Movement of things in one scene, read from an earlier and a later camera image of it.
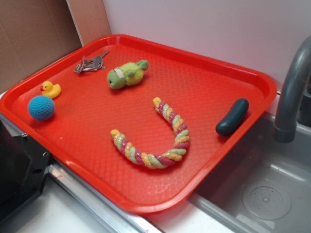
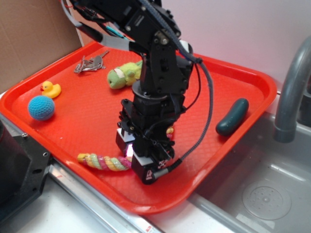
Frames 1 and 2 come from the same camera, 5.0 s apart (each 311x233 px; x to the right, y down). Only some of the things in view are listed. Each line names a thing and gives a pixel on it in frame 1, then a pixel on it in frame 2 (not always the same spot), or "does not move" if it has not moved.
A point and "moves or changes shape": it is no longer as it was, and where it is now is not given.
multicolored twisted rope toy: x=178 y=150 moves or changes shape
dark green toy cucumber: x=236 y=114 does not move
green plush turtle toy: x=128 y=74 does not move
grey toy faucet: x=285 y=127 does not move
